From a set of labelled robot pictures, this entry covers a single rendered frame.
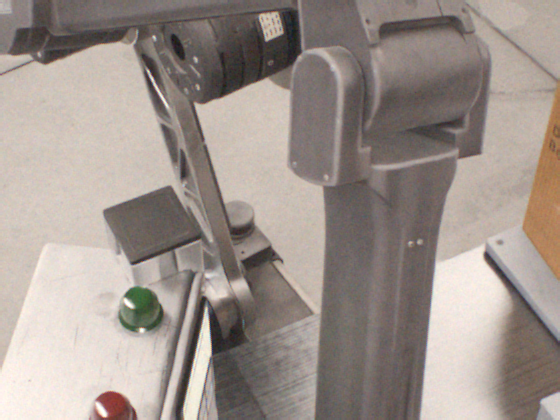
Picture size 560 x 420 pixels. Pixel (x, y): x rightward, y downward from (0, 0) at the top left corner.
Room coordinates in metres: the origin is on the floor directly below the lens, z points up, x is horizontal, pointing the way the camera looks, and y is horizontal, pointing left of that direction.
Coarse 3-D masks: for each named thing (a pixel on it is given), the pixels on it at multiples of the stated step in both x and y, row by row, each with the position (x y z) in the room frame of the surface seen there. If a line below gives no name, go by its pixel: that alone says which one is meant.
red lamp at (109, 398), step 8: (104, 392) 0.33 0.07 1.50; (112, 392) 0.33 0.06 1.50; (120, 392) 0.34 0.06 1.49; (96, 400) 0.33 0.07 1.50; (104, 400) 0.33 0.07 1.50; (112, 400) 0.33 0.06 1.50; (120, 400) 0.33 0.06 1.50; (128, 400) 0.33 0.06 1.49; (96, 408) 0.33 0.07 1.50; (104, 408) 0.32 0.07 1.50; (112, 408) 0.32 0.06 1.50; (120, 408) 0.32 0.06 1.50; (128, 408) 0.33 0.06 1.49; (96, 416) 0.32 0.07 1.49; (104, 416) 0.32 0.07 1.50; (112, 416) 0.32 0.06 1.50; (120, 416) 0.32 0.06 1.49; (128, 416) 0.32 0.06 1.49; (136, 416) 0.33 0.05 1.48
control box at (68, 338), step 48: (48, 288) 0.42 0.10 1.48; (96, 288) 0.42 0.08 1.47; (192, 288) 0.42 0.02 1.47; (48, 336) 0.39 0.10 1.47; (96, 336) 0.39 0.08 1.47; (192, 336) 0.39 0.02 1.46; (0, 384) 0.36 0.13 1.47; (48, 384) 0.36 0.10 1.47; (96, 384) 0.35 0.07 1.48; (144, 384) 0.35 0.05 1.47
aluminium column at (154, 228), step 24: (168, 192) 0.47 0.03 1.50; (120, 216) 0.45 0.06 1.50; (144, 216) 0.45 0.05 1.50; (168, 216) 0.45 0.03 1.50; (120, 240) 0.43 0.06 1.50; (144, 240) 0.43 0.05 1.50; (168, 240) 0.43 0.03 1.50; (192, 240) 0.43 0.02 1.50; (144, 264) 0.42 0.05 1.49; (192, 264) 0.43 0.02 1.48; (216, 408) 0.44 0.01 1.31
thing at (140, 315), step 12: (132, 288) 0.40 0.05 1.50; (144, 288) 0.40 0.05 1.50; (120, 300) 0.40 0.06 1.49; (132, 300) 0.39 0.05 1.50; (144, 300) 0.39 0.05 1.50; (156, 300) 0.40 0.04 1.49; (120, 312) 0.40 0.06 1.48; (132, 312) 0.39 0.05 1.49; (144, 312) 0.39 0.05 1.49; (156, 312) 0.39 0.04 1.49; (120, 324) 0.39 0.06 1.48; (132, 324) 0.39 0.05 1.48; (144, 324) 0.39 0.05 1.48; (156, 324) 0.39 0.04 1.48; (132, 336) 0.38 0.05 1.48; (144, 336) 0.38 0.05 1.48
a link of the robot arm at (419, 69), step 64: (0, 0) 0.71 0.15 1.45; (64, 0) 0.68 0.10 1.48; (128, 0) 0.63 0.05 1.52; (192, 0) 0.58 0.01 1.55; (256, 0) 0.53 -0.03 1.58; (320, 0) 0.48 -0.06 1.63; (384, 0) 0.47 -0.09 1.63; (448, 0) 0.49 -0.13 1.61; (384, 64) 0.44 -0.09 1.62; (448, 64) 0.45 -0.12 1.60; (384, 128) 0.43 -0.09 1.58
